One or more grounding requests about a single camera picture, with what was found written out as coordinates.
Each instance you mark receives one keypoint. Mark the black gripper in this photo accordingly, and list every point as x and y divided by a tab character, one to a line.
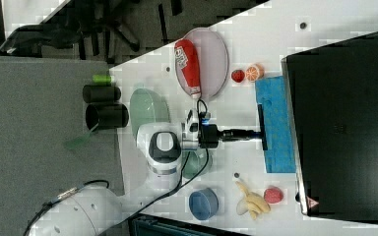
210	136

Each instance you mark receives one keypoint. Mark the black silver toaster oven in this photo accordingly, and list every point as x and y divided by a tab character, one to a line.
320	118

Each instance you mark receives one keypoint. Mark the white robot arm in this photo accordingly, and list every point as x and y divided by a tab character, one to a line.
90	210

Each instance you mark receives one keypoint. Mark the green cup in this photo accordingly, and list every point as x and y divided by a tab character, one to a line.
196	160

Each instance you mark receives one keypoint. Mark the red toy tomato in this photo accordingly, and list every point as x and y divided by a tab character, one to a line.
237	76

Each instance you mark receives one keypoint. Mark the toy orange half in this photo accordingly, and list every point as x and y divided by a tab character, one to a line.
254	72

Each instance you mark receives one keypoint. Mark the toy strawberry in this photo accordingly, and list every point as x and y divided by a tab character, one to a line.
273	195

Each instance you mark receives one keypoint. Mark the peeled toy banana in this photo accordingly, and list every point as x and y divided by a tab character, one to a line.
251	202

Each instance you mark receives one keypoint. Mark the blue cup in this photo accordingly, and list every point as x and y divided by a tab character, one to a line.
204	204

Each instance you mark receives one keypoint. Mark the grey round plate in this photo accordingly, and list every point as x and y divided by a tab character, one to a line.
213	61

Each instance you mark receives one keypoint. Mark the green oval colander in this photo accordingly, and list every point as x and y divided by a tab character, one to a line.
147	106

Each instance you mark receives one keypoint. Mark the red ketchup bottle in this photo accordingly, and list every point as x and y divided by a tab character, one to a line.
186	57

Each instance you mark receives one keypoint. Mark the large black pot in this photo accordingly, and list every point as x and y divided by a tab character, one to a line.
108	116

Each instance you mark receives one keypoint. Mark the small black pot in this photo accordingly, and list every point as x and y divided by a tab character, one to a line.
100	93

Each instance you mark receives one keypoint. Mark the green cylinder object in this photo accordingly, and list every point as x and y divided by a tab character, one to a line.
101	79

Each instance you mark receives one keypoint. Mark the green slotted spatula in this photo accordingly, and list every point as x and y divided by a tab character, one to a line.
79	141

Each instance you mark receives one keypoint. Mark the dark blue frame rail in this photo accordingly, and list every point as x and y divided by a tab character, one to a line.
148	225

